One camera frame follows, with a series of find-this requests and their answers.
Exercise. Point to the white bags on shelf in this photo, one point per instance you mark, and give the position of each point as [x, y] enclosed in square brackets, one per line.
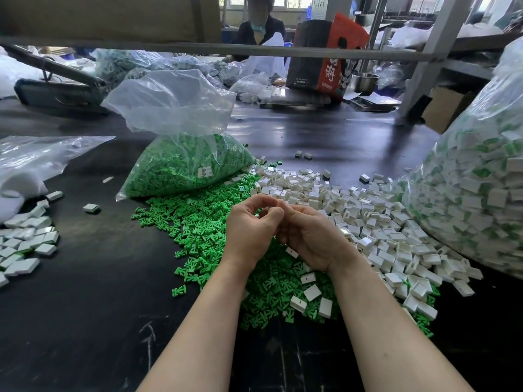
[433, 35]

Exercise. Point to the black table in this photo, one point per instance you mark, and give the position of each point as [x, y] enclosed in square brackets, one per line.
[90, 322]

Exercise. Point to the grey metal shelf frame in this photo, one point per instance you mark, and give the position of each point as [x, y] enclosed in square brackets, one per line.
[163, 47]

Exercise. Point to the large bag of white caps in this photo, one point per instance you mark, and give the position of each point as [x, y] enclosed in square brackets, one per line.
[482, 183]

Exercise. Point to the white paper sheets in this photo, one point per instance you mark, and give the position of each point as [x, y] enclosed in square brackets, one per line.
[374, 99]

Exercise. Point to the pile of green parts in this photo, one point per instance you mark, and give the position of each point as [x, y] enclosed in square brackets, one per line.
[180, 220]

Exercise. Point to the bag of green clips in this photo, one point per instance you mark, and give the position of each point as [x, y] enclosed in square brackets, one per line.
[184, 165]

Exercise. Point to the empty clear plastic bag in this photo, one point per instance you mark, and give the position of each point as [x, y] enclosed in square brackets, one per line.
[41, 152]

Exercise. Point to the person's left forearm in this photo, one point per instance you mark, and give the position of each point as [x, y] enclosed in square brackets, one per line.
[196, 343]

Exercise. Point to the crumpled white plastic bag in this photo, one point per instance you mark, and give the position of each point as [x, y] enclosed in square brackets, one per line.
[249, 87]

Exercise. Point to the clear bag of pale parts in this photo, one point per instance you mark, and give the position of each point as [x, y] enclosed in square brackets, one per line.
[139, 65]

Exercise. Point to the person's left hand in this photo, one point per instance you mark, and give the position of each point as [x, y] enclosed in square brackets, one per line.
[249, 236]

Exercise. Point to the cardboard box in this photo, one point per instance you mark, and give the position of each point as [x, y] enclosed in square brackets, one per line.
[445, 108]

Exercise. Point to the brown board panel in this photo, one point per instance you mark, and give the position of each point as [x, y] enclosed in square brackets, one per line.
[106, 18]

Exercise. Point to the white plastic sheet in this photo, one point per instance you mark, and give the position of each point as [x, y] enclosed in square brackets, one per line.
[15, 73]

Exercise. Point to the metal bowl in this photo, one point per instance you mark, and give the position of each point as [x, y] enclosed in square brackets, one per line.
[366, 83]

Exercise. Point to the black and red box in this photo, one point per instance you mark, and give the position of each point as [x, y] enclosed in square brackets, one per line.
[315, 65]

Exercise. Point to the person's right forearm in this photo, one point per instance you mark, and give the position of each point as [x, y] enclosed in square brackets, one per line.
[396, 343]

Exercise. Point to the pile of white plastic caps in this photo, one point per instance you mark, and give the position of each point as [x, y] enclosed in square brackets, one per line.
[392, 232]

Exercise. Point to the person's right hand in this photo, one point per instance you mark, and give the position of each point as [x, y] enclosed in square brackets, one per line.
[323, 241]

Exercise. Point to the lone white piece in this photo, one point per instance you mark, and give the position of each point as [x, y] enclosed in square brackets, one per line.
[91, 208]

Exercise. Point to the pile of assembled white pieces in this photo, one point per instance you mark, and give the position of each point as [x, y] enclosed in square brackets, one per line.
[26, 242]

